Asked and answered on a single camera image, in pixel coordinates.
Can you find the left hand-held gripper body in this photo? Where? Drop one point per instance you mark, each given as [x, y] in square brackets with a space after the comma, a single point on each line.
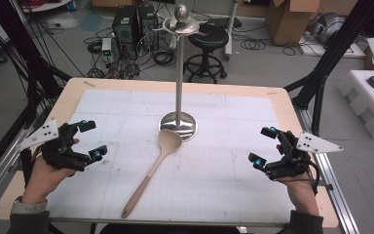
[63, 149]

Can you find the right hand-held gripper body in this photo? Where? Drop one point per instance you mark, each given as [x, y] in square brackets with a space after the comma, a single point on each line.
[292, 159]

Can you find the person's left hand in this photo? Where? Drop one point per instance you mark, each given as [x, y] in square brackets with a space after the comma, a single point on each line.
[44, 180]

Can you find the person's right hand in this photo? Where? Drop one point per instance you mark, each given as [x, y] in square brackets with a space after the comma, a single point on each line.
[300, 195]

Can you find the grey tape piece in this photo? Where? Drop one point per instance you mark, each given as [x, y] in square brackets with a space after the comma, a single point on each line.
[324, 186]

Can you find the white grid mat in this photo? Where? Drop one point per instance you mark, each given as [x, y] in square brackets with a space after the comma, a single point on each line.
[207, 182]

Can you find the grey wristwatch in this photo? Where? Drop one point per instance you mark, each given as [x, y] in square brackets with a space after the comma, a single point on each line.
[29, 205]

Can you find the small white green device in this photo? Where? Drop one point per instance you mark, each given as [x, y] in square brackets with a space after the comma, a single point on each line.
[106, 46]

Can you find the white foam block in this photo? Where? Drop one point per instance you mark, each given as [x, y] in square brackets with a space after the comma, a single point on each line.
[363, 104]

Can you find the stainless steel utensil stand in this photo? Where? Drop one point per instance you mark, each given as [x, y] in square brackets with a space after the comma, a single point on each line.
[179, 81]

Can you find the black computer tower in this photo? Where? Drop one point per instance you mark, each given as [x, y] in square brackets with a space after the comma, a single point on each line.
[148, 27]
[123, 27]

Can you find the clear plastic bag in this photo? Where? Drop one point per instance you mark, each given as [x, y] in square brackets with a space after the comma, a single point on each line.
[61, 23]

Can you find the white stand pole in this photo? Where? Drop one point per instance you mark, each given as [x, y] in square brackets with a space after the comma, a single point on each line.
[231, 29]

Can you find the cardboard box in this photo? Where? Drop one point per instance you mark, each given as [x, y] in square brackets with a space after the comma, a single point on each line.
[292, 22]

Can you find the black round stool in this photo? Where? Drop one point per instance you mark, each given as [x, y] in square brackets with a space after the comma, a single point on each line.
[207, 35]

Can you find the grey round device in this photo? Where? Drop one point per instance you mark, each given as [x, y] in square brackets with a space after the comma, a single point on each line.
[329, 27]

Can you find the aluminium rail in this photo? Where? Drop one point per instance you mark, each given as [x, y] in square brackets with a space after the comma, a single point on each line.
[334, 191]
[0, 182]

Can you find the black metal frame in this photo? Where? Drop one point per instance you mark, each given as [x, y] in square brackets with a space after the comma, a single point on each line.
[34, 81]
[334, 48]

